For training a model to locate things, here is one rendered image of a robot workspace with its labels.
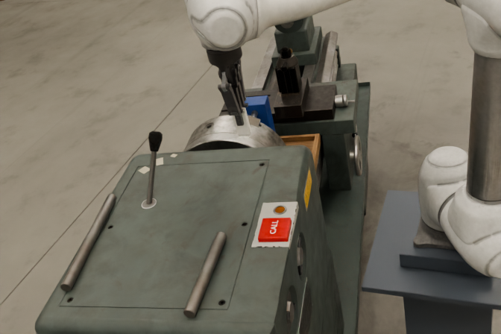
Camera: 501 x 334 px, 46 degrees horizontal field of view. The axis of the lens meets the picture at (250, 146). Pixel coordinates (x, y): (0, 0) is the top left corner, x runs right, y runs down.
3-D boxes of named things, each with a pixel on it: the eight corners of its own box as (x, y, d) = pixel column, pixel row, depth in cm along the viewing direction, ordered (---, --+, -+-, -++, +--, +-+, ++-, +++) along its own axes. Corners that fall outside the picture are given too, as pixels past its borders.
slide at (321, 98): (333, 119, 210) (332, 109, 207) (220, 127, 222) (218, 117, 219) (337, 94, 224) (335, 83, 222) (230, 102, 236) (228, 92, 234)
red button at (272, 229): (288, 244, 115) (286, 237, 114) (259, 244, 117) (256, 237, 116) (292, 224, 120) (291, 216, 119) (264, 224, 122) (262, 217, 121)
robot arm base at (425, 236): (484, 202, 178) (484, 188, 175) (480, 254, 161) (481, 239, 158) (422, 197, 185) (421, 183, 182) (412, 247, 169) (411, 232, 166)
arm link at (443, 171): (461, 190, 176) (461, 129, 164) (493, 228, 160) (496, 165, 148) (410, 204, 175) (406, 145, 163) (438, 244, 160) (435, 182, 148)
